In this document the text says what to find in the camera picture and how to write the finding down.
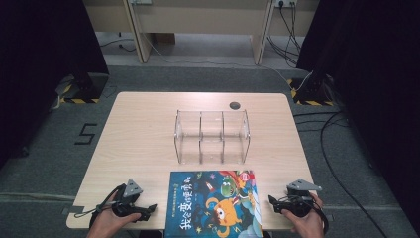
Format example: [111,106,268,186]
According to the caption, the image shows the person's right hand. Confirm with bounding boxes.
[281,192,325,238]

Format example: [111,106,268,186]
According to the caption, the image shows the clear acrylic divided rack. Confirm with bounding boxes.
[173,108,251,166]

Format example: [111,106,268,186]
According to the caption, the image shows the blue cartoon picture book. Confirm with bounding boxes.
[163,170,265,238]

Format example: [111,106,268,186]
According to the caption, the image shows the black stand base striped tape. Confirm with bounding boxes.
[286,73,335,107]
[58,72,110,105]

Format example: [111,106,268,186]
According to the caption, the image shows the beige wooden desk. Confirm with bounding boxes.
[82,0,320,65]

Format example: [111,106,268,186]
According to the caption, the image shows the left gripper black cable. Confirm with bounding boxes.
[73,184,128,229]

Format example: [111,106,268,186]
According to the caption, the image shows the black floor cables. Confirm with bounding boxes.
[292,111,351,133]

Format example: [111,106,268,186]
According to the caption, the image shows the white wall power socket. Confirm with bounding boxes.
[273,0,298,8]

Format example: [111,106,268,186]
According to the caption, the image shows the short black floor cable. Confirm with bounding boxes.
[98,32,137,54]

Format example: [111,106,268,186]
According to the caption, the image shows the brown cardboard box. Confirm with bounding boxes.
[154,33,176,46]

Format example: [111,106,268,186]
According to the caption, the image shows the bundle of black power cables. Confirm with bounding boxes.
[265,1,303,67]

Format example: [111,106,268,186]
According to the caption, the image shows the long white floor cable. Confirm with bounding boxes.
[142,31,315,93]

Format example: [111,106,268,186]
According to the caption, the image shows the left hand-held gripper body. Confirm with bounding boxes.
[111,178,148,218]

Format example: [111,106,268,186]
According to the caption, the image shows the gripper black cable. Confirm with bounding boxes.
[280,193,330,236]
[73,184,128,229]

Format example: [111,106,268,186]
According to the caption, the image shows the person's left hand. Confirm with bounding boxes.
[87,192,143,238]

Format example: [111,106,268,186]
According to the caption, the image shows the long black floor cable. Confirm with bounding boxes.
[318,112,389,238]

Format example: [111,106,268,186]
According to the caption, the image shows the black curtain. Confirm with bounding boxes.
[296,0,420,229]
[0,0,110,170]

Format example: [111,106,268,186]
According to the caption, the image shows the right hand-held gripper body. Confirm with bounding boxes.
[276,178,323,218]

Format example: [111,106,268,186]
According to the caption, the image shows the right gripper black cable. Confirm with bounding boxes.
[280,193,330,236]

